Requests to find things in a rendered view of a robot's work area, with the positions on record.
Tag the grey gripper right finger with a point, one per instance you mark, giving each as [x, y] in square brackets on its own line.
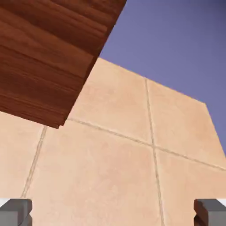
[210, 211]

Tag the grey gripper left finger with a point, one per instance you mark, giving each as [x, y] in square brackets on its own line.
[14, 211]

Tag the dark wooden cabinet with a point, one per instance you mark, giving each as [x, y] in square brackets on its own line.
[45, 58]

